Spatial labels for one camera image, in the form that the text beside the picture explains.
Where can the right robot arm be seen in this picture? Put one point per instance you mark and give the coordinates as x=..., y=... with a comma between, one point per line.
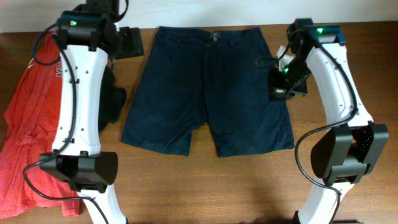
x=353, y=142

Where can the black garment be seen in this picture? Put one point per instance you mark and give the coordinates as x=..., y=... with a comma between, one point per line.
x=111, y=101

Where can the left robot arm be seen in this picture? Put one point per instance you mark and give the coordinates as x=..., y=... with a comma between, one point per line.
x=88, y=37

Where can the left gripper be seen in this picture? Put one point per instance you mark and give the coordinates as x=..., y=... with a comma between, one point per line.
x=132, y=46

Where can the navy blue shorts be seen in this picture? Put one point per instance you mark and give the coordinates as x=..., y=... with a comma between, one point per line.
x=195, y=77

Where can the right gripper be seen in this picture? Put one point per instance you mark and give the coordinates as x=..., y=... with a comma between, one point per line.
x=276, y=91

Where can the red mesh t-shirt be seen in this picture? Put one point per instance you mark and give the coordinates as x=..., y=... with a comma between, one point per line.
x=32, y=121

